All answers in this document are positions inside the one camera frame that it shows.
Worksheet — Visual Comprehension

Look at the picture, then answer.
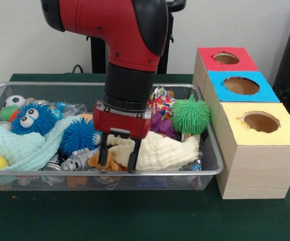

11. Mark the blue spiky ball with eyes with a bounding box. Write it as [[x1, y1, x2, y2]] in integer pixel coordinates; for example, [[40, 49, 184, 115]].
[[11, 102, 58, 136]]

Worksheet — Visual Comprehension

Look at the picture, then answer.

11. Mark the shallow silver mesh bin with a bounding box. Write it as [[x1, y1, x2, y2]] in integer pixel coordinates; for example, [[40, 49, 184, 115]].
[[0, 81, 225, 192]]

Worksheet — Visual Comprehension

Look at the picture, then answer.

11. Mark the mint waffle cloth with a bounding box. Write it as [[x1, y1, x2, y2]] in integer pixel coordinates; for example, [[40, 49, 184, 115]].
[[0, 115, 82, 171]]

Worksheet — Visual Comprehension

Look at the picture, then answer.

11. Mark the cream waffle cloth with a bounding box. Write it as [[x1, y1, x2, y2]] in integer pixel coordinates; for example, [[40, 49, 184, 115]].
[[101, 130, 201, 172]]

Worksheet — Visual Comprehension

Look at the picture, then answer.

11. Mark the silver robot toy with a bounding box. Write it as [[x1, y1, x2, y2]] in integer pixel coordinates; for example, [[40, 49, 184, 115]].
[[61, 147, 102, 171]]

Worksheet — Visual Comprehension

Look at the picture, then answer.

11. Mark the plain blue spiky ball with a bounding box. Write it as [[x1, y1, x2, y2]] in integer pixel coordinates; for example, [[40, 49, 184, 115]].
[[59, 117, 102, 158]]

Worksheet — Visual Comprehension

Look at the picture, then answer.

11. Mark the black cable loop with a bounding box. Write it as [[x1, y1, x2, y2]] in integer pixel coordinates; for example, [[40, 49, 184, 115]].
[[71, 64, 85, 74]]

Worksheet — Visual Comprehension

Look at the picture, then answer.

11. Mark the wooden box with three holes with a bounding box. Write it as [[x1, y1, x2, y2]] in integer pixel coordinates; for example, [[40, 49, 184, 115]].
[[192, 46, 290, 200]]

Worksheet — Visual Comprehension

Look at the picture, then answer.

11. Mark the large green spiky ball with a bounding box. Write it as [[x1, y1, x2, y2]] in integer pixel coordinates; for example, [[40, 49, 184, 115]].
[[171, 94, 212, 135]]

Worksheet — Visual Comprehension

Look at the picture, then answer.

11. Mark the small soccer ball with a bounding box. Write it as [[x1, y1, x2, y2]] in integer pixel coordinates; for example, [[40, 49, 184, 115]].
[[4, 94, 27, 108]]

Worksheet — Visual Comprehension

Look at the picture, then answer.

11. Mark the dark green table cloth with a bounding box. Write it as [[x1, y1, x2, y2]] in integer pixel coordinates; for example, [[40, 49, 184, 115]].
[[0, 72, 290, 241]]

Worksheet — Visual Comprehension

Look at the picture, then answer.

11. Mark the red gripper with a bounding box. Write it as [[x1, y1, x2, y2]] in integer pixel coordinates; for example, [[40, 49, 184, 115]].
[[92, 100, 154, 173]]

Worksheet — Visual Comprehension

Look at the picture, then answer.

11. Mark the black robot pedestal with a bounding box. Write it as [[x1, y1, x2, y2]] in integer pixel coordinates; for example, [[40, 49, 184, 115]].
[[86, 0, 187, 74]]

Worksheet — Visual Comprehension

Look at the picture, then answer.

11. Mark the orange plush animal toy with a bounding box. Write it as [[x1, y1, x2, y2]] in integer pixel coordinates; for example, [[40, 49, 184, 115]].
[[87, 150, 132, 172]]

